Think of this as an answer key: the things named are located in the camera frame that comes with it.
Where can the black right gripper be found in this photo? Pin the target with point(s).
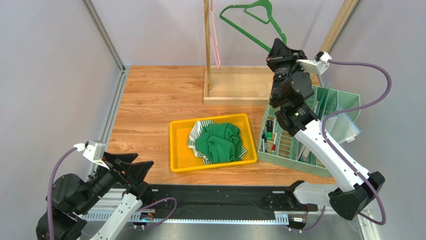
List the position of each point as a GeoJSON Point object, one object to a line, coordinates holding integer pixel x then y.
{"type": "Point", "coordinates": [284, 58]}

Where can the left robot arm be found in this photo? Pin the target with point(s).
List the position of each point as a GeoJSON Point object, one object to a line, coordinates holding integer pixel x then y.
{"type": "Point", "coordinates": [70, 197]}

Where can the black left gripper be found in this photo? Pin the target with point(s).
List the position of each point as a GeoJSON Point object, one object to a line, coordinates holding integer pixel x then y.
{"type": "Point", "coordinates": [135, 172]}

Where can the aluminium frame rail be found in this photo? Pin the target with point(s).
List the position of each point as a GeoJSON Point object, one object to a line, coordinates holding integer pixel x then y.
{"type": "Point", "coordinates": [96, 80]}

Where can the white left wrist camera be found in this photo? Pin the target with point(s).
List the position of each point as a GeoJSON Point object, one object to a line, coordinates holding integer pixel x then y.
{"type": "Point", "coordinates": [94, 152]}

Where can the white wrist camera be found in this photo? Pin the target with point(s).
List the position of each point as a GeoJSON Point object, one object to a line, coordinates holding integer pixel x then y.
{"type": "Point", "coordinates": [318, 65]}
{"type": "Point", "coordinates": [94, 152]}

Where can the pink wire hanger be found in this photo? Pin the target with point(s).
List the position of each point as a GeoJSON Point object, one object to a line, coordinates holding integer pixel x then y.
{"type": "Point", "coordinates": [214, 37]}

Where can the wooden clothes rack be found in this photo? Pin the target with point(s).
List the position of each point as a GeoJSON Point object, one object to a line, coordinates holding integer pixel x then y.
{"type": "Point", "coordinates": [251, 85]}

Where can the green white striped tank top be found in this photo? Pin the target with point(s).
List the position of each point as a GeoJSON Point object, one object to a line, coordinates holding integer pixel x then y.
{"type": "Point", "coordinates": [196, 133]}

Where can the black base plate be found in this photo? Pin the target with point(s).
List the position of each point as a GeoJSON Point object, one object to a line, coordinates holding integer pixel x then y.
{"type": "Point", "coordinates": [223, 203]}

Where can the green velvet hanger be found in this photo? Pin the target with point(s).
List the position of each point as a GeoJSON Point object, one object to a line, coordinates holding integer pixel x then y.
{"type": "Point", "coordinates": [255, 20]}

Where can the markers in organizer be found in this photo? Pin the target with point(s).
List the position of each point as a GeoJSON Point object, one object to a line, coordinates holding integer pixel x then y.
{"type": "Point", "coordinates": [268, 136]}

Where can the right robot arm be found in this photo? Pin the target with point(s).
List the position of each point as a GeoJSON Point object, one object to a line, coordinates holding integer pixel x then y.
{"type": "Point", "coordinates": [355, 187]}

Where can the yellow plastic tray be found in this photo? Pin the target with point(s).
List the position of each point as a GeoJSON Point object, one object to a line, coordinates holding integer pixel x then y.
{"type": "Point", "coordinates": [183, 158]}

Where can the mint green file organizer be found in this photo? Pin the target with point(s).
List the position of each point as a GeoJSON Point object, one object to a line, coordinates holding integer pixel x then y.
{"type": "Point", "coordinates": [287, 149]}

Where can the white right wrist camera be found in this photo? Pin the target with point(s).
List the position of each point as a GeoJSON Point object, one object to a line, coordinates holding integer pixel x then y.
{"type": "Point", "coordinates": [318, 65]}

